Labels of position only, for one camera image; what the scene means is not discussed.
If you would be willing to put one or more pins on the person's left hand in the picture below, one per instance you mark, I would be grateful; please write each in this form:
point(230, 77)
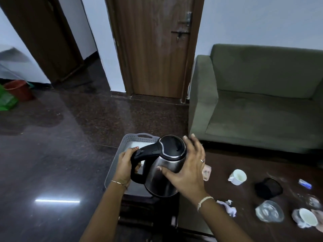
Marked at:
point(123, 167)

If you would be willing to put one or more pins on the person's right hand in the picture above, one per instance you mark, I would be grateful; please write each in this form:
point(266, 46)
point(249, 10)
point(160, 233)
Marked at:
point(191, 173)

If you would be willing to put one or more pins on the person's right middle finger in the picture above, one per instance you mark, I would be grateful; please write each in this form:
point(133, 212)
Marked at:
point(196, 144)

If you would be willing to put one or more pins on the person's left thumb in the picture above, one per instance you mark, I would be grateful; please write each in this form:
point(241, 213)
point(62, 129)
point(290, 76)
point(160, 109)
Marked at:
point(133, 150)

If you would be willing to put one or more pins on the person's right thumb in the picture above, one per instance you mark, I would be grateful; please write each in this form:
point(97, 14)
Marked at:
point(166, 172)

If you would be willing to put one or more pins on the steel electric kettle black lid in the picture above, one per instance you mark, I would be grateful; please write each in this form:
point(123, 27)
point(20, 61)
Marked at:
point(161, 171)

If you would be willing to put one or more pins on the person's right forearm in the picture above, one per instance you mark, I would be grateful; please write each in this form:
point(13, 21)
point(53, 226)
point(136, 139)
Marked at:
point(222, 221)

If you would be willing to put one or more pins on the person's left forearm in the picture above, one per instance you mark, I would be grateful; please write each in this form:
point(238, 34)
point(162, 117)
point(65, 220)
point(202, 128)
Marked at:
point(106, 214)

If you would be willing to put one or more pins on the grey plastic tray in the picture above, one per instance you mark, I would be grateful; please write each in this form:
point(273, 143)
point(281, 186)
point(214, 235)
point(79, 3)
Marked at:
point(126, 143)

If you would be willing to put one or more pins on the pink sachet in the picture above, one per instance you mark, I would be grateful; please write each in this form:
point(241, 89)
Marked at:
point(207, 173)

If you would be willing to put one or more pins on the white thread wristband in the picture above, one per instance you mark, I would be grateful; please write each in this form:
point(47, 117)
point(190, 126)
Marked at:
point(204, 199)

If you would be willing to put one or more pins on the white ceramic cup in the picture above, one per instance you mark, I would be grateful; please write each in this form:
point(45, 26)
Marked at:
point(238, 176)

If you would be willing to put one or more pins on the crumpled white paper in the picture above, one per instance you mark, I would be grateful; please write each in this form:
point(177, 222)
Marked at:
point(229, 209)

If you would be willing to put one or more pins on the green fabric sofa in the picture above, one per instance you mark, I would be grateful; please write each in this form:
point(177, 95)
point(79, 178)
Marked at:
point(260, 103)

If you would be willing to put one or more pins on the black round kettle base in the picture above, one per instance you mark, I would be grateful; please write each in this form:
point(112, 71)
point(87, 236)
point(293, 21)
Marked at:
point(268, 188)

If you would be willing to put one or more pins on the black door latch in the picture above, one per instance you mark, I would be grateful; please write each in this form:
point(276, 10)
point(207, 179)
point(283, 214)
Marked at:
point(180, 33)

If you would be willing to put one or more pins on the blue and white sachet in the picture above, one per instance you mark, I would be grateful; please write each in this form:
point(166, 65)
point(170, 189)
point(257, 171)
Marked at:
point(304, 183)

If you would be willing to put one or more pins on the clear drinking glass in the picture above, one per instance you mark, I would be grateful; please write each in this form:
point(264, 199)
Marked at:
point(311, 201)

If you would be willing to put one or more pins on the red plastic bucket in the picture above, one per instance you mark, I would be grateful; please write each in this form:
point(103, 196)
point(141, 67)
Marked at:
point(20, 90)

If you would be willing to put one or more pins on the white cup in plastic wrap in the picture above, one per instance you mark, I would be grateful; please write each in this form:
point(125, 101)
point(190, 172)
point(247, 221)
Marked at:
point(306, 218)

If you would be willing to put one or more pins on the green plastic bag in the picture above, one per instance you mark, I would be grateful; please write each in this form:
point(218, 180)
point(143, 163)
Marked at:
point(6, 99)

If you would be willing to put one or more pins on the dark brown wooden door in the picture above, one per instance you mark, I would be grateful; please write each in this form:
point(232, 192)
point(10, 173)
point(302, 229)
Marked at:
point(43, 35)

